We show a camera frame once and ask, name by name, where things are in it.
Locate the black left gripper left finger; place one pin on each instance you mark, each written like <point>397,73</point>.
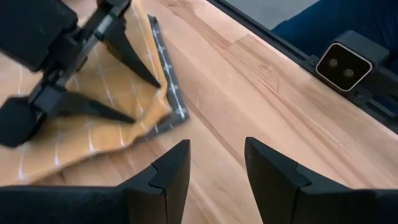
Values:
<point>149,199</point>

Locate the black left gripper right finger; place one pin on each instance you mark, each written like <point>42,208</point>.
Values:
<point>289,193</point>

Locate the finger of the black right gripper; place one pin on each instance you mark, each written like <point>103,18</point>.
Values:
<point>130,56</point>
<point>90,107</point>

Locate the grey checked kitchen towel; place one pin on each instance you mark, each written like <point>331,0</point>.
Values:
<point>174,93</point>

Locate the dark blue object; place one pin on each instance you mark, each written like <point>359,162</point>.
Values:
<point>342,15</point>

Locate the orange checked kitchen towel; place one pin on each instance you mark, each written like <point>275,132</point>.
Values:
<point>102,137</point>

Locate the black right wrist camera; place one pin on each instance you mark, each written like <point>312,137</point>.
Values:
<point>31,31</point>

